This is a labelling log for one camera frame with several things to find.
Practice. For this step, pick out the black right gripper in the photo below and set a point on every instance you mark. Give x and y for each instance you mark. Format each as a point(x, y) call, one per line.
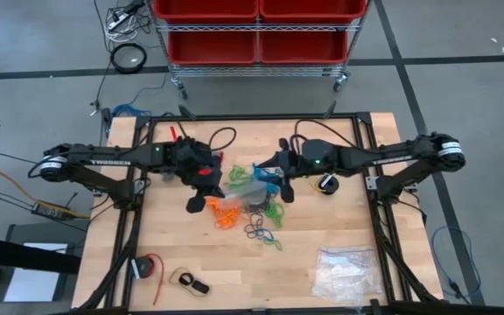
point(291, 164)

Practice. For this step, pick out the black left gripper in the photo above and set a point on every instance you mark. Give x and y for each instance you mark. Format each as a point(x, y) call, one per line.
point(195, 205)

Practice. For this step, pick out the orange rubber band tangle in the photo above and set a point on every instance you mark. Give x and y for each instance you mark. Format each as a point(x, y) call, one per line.
point(226, 216)

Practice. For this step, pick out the clear plastic zipper bag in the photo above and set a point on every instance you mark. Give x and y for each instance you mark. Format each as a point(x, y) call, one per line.
point(254, 192)

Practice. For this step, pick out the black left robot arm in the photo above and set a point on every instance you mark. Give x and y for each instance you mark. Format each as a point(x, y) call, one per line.
point(116, 154)

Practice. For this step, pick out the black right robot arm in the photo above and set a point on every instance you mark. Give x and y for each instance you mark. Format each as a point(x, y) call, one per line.
point(387, 159)

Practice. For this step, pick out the blue rubber band tangle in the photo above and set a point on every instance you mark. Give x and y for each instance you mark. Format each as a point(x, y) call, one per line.
point(266, 175)

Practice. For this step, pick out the small black block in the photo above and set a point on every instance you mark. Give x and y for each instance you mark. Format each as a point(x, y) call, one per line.
point(200, 287)

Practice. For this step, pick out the red plastic bin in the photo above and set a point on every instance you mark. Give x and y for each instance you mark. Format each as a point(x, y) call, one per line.
point(304, 48)
point(313, 9)
point(212, 48)
point(204, 9)

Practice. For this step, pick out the stack of clear plastic bags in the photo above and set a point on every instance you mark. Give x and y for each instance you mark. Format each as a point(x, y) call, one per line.
point(346, 275)

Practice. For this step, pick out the white power strip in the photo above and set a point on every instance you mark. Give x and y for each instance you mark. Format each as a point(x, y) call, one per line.
point(118, 21)

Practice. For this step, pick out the white panel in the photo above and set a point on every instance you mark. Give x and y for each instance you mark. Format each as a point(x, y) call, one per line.
point(33, 280)

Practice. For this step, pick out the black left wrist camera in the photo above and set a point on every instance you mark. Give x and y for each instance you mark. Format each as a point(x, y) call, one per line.
point(197, 159)

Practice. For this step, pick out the grey metal bracket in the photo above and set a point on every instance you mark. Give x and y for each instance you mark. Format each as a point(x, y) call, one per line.
point(139, 186)
point(371, 184)

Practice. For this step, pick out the black furniture frame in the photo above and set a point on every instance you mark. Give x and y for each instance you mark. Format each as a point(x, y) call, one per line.
point(16, 256)

